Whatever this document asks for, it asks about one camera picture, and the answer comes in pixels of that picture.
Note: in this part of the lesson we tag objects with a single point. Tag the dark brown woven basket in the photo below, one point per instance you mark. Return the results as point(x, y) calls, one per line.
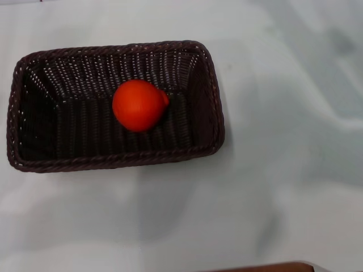
point(85, 127)

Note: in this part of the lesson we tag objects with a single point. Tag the orange round fruit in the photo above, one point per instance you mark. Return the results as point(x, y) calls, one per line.
point(136, 106)

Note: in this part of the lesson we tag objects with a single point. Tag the white tablecloth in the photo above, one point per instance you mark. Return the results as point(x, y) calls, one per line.
point(255, 181)

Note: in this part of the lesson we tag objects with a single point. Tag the brown wooden edge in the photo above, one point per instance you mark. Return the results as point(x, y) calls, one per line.
point(266, 267)

